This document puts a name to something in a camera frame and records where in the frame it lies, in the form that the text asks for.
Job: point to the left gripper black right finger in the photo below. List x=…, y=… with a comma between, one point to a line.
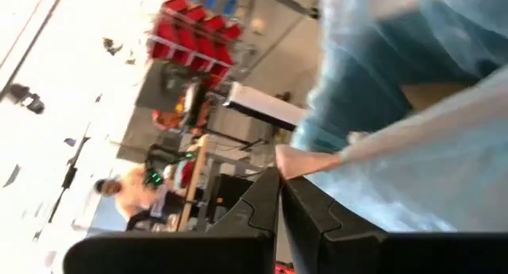
x=317, y=234

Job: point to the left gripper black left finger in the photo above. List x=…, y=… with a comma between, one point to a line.
x=254, y=226

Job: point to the blue plastic trash bag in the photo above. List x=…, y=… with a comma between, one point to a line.
x=397, y=167

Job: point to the wooden table top edge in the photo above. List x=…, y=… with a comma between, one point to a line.
x=194, y=178

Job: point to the person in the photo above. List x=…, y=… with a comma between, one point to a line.
x=127, y=190

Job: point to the rack of red storage bins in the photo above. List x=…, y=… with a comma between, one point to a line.
x=194, y=39

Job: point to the black overhead rig camera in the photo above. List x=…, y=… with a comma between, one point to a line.
x=28, y=99

